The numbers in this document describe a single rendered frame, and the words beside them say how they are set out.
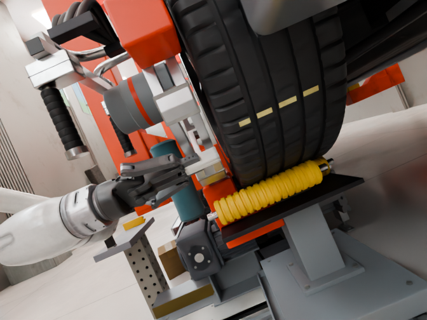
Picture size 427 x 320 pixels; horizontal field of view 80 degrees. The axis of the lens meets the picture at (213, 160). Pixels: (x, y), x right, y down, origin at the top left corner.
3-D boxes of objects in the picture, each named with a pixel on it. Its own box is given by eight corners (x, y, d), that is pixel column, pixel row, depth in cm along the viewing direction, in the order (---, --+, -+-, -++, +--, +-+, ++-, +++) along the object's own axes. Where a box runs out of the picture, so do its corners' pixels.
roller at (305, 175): (337, 178, 55) (326, 154, 55) (213, 233, 55) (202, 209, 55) (325, 176, 61) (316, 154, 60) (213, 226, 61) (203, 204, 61)
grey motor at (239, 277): (312, 278, 92) (274, 190, 92) (206, 324, 93) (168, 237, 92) (295, 258, 110) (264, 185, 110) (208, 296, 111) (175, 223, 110)
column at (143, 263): (172, 312, 127) (138, 235, 126) (154, 319, 127) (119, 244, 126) (175, 300, 137) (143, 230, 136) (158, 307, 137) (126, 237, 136)
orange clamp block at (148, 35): (183, 53, 42) (175, 25, 33) (140, 72, 42) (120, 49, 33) (166, 14, 42) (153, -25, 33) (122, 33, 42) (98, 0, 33)
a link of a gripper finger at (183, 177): (133, 200, 47) (137, 204, 48) (189, 177, 47) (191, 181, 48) (132, 185, 50) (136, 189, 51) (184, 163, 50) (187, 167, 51)
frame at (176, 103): (233, 185, 42) (100, -118, 41) (197, 200, 42) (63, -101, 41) (222, 168, 97) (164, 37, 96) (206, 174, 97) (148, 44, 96)
